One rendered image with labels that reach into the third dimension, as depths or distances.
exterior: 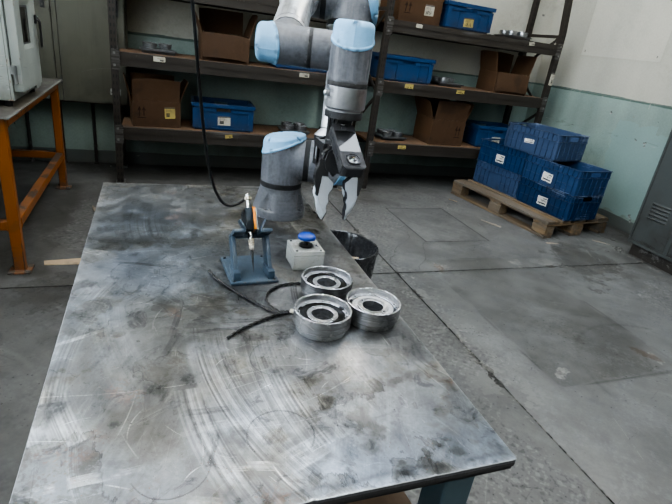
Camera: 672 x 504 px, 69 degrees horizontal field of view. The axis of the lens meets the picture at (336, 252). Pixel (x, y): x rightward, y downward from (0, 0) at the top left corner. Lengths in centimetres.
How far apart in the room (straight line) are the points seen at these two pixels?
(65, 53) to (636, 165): 488
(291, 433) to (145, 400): 21
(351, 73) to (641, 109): 446
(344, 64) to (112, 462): 69
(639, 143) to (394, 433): 465
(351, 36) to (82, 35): 376
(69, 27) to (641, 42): 477
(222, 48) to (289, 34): 324
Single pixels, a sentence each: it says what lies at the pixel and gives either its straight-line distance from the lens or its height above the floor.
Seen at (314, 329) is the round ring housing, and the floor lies 83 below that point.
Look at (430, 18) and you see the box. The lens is 484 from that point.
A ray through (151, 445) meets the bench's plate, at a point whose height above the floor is 80.
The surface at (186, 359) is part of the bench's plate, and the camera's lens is 81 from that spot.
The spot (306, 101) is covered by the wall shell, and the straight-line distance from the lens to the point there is 498.
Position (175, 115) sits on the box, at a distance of 431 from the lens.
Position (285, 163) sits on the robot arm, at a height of 96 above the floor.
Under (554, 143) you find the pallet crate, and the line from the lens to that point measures 455.
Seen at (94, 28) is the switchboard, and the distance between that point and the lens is 454.
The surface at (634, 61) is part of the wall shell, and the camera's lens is 540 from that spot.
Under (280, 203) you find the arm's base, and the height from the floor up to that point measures 85.
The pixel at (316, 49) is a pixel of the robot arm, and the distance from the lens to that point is 100.
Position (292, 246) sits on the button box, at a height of 85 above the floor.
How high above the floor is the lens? 128
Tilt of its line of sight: 23 degrees down
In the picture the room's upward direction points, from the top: 8 degrees clockwise
